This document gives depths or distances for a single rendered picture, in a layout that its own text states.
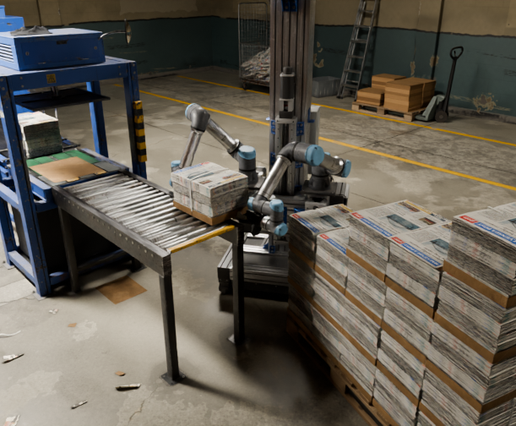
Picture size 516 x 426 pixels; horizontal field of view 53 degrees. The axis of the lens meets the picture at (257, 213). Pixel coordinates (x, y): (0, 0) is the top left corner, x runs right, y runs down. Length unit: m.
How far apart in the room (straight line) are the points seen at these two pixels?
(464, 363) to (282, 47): 2.18
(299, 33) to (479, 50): 6.30
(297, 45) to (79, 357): 2.33
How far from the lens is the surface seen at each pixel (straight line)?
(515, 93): 9.25
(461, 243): 1.98
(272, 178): 2.90
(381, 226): 2.35
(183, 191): 3.04
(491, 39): 9.35
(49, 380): 3.28
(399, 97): 8.93
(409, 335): 2.34
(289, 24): 3.39
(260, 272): 3.58
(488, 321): 1.98
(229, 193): 2.91
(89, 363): 3.32
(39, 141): 4.45
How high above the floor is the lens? 2.05
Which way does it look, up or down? 24 degrees down
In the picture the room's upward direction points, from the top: straight up
